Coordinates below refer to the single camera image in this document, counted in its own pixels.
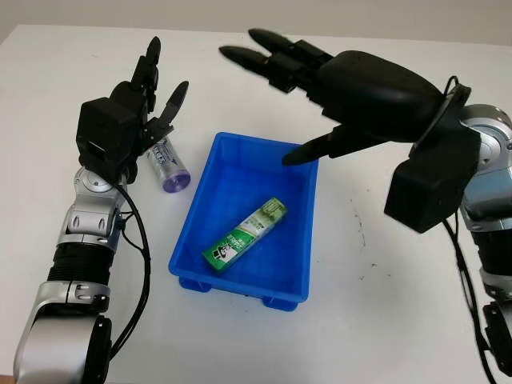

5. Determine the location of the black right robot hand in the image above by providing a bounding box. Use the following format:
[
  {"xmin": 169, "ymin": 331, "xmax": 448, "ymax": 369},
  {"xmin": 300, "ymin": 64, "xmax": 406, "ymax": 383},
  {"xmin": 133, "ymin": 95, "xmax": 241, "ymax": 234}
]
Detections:
[{"xmin": 218, "ymin": 27, "xmax": 445, "ymax": 167}]

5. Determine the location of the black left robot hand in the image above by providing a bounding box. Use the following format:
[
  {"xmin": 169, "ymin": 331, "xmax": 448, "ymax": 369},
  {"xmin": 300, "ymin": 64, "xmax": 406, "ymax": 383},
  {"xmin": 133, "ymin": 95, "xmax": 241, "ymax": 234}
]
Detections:
[{"xmin": 108, "ymin": 35, "xmax": 190, "ymax": 184}]

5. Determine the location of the clear bottle purple cap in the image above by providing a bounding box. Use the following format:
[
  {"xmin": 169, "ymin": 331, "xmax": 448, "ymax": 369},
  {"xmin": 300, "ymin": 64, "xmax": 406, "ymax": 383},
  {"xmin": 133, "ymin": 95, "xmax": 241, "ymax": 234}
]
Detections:
[{"xmin": 145, "ymin": 134, "xmax": 191, "ymax": 194}]

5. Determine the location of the green toothpaste box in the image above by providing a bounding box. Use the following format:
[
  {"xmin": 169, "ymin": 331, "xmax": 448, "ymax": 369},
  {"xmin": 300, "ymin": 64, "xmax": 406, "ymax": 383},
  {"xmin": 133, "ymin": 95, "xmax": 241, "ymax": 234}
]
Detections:
[{"xmin": 201, "ymin": 196, "xmax": 288, "ymax": 274}]

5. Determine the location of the blue plastic tray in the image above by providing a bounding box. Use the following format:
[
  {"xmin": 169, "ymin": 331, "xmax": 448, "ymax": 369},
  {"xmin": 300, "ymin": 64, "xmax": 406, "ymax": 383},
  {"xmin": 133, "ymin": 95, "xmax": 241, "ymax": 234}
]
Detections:
[{"xmin": 166, "ymin": 131, "xmax": 320, "ymax": 311}]

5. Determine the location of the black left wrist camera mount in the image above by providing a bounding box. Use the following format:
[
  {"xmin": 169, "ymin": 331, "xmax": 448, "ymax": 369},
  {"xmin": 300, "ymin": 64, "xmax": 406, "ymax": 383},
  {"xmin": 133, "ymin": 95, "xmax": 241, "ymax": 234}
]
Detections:
[{"xmin": 75, "ymin": 97, "xmax": 144, "ymax": 181}]

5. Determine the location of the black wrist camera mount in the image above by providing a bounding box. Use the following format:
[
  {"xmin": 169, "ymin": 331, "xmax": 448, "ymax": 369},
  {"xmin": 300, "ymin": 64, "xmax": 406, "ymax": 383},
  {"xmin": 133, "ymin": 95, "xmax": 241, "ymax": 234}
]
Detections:
[
  {"xmin": 383, "ymin": 84, "xmax": 482, "ymax": 234},
  {"xmin": 75, "ymin": 97, "xmax": 144, "ymax": 181}
]

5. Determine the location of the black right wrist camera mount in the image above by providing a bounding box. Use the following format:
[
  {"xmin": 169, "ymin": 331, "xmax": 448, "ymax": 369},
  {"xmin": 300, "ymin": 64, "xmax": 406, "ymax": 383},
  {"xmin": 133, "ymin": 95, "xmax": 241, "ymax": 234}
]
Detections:
[{"xmin": 383, "ymin": 84, "xmax": 482, "ymax": 234}]

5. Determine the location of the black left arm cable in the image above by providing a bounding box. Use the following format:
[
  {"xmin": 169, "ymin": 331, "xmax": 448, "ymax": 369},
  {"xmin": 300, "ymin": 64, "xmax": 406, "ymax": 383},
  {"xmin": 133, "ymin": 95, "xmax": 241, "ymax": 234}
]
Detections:
[{"xmin": 104, "ymin": 182, "xmax": 153, "ymax": 375}]

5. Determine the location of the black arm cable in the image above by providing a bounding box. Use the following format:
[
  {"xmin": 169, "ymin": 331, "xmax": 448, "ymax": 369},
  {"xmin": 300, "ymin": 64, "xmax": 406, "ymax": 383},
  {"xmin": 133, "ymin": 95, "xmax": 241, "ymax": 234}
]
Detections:
[
  {"xmin": 104, "ymin": 182, "xmax": 153, "ymax": 375},
  {"xmin": 442, "ymin": 211, "xmax": 499, "ymax": 384}
]

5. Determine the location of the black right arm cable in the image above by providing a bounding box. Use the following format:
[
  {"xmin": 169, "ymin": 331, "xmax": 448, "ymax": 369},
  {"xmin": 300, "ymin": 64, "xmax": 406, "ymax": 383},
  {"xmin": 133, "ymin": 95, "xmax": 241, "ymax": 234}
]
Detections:
[{"xmin": 442, "ymin": 211, "xmax": 499, "ymax": 384}]

